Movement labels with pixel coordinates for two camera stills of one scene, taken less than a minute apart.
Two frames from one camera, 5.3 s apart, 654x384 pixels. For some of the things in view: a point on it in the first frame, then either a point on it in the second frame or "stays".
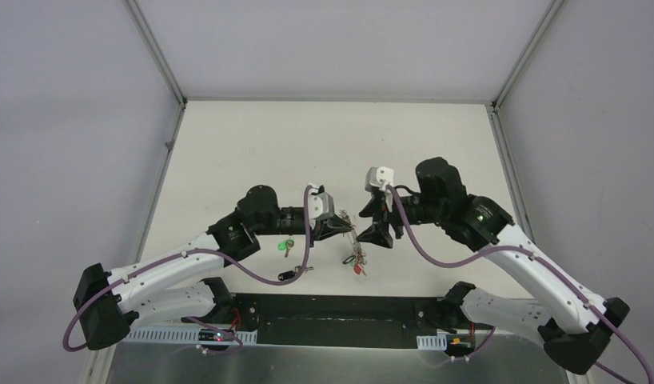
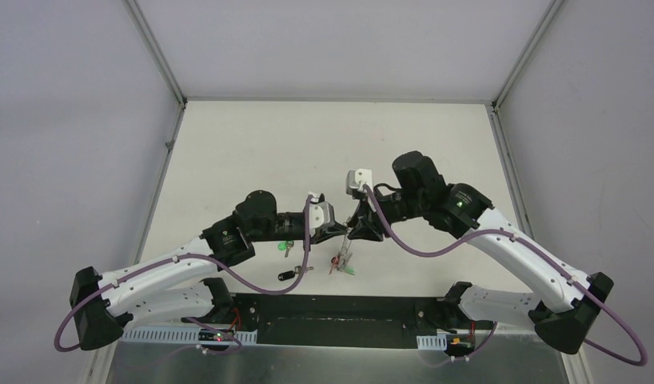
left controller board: [210, 334] stays
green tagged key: [285, 246] stays
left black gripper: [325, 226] stays
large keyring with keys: [358, 258] -> [340, 262]
